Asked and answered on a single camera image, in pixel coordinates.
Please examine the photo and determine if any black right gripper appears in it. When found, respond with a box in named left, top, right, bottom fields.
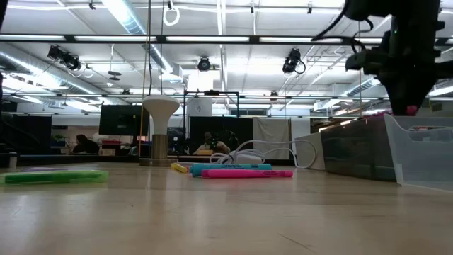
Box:
left=377, top=19, right=445, bottom=116

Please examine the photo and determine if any pink slim highlighter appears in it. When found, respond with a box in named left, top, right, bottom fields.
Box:
left=201, top=169, right=294, bottom=179

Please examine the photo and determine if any teal slim highlighter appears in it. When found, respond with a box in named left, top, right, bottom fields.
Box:
left=190, top=162, right=273, bottom=178

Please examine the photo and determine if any short yellow highlighter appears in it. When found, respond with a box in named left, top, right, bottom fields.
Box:
left=170, top=161, right=189, bottom=174

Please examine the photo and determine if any green chunky highlighter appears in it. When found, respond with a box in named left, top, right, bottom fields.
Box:
left=0, top=169, right=110, bottom=186

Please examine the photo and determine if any purple chunky highlighter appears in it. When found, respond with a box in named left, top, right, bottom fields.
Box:
left=20, top=166, right=69, bottom=173

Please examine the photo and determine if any clear plastic bin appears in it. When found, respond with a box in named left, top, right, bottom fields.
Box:
left=383, top=113, right=453, bottom=194

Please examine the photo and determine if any dark brown plastic bin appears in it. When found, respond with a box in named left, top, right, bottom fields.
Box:
left=319, top=113, right=398, bottom=183

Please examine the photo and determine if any grey hanging cloth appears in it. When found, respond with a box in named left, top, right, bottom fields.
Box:
left=252, top=117, right=292, bottom=161

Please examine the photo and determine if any person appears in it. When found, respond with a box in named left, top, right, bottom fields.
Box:
left=193, top=131, right=231, bottom=156
left=71, top=133, right=101, bottom=155

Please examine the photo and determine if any white mushroom table lamp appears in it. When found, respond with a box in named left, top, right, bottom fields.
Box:
left=139, top=94, right=180, bottom=167

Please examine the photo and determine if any black background monitor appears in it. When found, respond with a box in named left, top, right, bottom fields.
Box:
left=98, top=104, right=150, bottom=137

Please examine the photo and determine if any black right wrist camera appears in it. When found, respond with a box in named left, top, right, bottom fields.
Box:
left=345, top=48, right=382, bottom=74

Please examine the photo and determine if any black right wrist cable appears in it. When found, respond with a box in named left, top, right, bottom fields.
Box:
left=311, top=10, right=374, bottom=54

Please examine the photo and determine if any black ceiling camera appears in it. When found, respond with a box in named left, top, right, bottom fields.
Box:
left=197, top=56, right=212, bottom=72
left=282, top=48, right=307, bottom=75
left=47, top=45, right=83, bottom=72

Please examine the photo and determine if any white lamp cable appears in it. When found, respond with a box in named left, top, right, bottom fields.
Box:
left=209, top=138, right=317, bottom=169

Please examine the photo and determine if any black background rig frame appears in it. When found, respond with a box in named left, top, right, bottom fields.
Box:
left=183, top=90, right=241, bottom=157

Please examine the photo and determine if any black overhead frame beam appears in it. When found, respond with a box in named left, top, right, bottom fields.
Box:
left=0, top=33, right=453, bottom=46

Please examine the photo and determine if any white hanging cable ring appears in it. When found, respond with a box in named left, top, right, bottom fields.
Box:
left=162, top=5, right=180, bottom=27

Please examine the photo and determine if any black hanging cable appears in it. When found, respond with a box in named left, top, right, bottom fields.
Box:
left=148, top=0, right=154, bottom=96

